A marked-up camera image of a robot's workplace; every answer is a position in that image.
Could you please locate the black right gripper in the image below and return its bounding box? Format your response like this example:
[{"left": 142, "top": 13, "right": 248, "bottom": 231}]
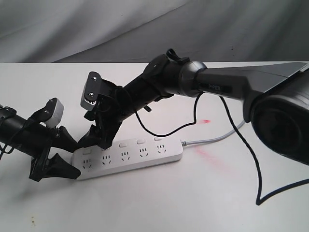
[{"left": 78, "top": 82, "right": 124, "bottom": 149}]

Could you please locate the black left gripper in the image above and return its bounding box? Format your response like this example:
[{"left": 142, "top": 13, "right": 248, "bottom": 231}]
[{"left": 26, "top": 107, "right": 81, "bottom": 182}]

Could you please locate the white five-socket power strip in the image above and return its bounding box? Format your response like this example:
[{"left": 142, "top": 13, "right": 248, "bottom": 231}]
[{"left": 72, "top": 120, "right": 247, "bottom": 181}]

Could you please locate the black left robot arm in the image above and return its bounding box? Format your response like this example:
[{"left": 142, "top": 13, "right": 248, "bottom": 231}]
[{"left": 0, "top": 106, "right": 81, "bottom": 182}]

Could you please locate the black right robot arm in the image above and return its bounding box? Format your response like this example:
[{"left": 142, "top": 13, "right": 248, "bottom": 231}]
[{"left": 78, "top": 49, "right": 309, "bottom": 164}]

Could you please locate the white backdrop cloth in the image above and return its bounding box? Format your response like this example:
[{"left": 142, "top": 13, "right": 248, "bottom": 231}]
[{"left": 0, "top": 0, "right": 309, "bottom": 62}]

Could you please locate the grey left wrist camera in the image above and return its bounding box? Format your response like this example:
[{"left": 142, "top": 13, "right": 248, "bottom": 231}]
[{"left": 44, "top": 98, "right": 64, "bottom": 128}]

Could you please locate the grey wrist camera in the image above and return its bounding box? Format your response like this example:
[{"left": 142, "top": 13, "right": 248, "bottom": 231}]
[
  {"left": 44, "top": 98, "right": 64, "bottom": 128},
  {"left": 80, "top": 71, "right": 105, "bottom": 111}
]

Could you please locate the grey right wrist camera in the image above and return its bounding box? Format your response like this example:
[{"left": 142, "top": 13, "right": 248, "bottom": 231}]
[{"left": 80, "top": 71, "right": 105, "bottom": 111}]

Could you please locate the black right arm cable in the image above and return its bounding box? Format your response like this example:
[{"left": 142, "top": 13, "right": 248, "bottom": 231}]
[{"left": 130, "top": 91, "right": 309, "bottom": 206}]

